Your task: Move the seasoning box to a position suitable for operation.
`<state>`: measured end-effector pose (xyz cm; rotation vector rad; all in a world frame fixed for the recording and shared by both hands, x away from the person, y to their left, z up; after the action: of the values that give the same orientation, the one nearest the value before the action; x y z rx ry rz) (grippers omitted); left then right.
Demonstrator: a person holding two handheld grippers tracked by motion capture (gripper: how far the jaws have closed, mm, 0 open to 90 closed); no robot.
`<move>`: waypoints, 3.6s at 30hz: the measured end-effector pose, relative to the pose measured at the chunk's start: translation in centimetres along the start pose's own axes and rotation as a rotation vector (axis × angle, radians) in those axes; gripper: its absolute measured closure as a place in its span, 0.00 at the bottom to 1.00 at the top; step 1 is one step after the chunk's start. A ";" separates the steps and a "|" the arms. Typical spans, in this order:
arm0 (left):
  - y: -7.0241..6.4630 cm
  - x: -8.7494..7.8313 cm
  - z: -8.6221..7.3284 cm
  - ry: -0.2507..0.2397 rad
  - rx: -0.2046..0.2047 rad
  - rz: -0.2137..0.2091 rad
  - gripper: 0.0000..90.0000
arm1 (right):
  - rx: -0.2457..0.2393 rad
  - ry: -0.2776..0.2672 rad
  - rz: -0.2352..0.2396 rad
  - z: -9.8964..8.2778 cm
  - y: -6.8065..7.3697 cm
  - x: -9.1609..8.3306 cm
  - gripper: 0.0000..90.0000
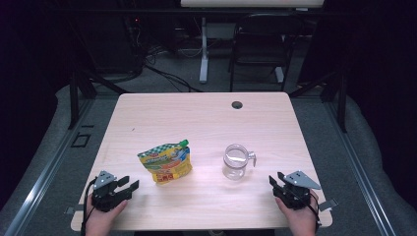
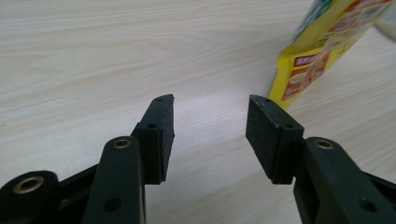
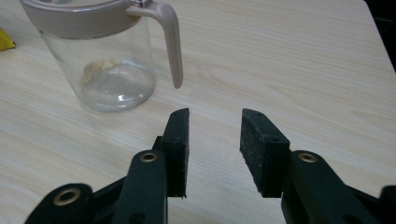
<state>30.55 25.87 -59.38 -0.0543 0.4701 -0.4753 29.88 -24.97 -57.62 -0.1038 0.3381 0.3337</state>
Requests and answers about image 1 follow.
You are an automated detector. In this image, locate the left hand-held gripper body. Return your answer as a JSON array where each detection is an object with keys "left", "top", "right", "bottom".
[{"left": 90, "top": 170, "right": 134, "bottom": 213}]

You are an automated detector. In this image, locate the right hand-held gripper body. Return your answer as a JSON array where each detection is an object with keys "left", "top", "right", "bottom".
[{"left": 273, "top": 170, "right": 323, "bottom": 211}]

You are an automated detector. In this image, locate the yellow spouted seasoning pouch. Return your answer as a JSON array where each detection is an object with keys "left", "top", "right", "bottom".
[{"left": 137, "top": 139, "right": 194, "bottom": 185}]

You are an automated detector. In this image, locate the clear jar with hinged lid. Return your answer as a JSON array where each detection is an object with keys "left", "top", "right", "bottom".
[{"left": 221, "top": 143, "right": 258, "bottom": 181}]

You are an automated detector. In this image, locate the person's left hand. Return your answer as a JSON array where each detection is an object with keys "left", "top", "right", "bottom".
[{"left": 86, "top": 199, "right": 129, "bottom": 231}]

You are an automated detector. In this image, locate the person's right hand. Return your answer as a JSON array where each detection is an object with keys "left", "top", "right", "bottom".
[{"left": 274, "top": 191, "right": 320, "bottom": 231}]

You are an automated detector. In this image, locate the grey tape piece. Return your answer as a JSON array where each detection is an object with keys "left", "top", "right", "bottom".
[
  {"left": 64, "top": 205, "right": 85, "bottom": 215},
  {"left": 318, "top": 199, "right": 338, "bottom": 212}
]

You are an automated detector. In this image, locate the black metal stand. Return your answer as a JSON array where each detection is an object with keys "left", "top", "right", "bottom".
[
  {"left": 288, "top": 70, "right": 349, "bottom": 134},
  {"left": 68, "top": 70, "right": 130, "bottom": 131}
]

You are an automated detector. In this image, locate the white desk foot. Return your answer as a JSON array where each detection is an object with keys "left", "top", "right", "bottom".
[{"left": 274, "top": 66, "right": 285, "bottom": 84}]

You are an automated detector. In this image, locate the black folding chair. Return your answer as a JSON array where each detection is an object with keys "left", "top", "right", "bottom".
[{"left": 228, "top": 13, "right": 304, "bottom": 92}]

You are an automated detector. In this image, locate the dark equipment cabinet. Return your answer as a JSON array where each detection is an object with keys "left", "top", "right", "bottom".
[{"left": 75, "top": 0, "right": 146, "bottom": 74}]

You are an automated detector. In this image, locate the white desk leg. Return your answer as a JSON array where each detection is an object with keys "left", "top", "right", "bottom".
[{"left": 199, "top": 17, "right": 209, "bottom": 85}]

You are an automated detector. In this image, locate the white desk top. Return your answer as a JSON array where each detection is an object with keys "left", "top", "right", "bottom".
[{"left": 180, "top": 0, "right": 326, "bottom": 9}]

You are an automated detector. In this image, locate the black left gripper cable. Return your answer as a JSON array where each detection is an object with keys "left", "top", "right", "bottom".
[{"left": 80, "top": 176, "right": 99, "bottom": 236}]

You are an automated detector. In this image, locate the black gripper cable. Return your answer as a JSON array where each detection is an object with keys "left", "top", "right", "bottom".
[
  {"left": 80, "top": 176, "right": 99, "bottom": 236},
  {"left": 293, "top": 190, "right": 323, "bottom": 234}
]

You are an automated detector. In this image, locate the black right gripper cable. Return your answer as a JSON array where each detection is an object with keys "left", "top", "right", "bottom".
[{"left": 293, "top": 190, "right": 323, "bottom": 234}]

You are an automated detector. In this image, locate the metal floor rail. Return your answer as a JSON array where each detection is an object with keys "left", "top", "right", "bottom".
[
  {"left": 323, "top": 97, "right": 398, "bottom": 236},
  {"left": 3, "top": 97, "right": 96, "bottom": 236}
]

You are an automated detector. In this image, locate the black floor cable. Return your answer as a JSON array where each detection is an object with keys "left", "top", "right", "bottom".
[{"left": 144, "top": 63, "right": 202, "bottom": 93}]

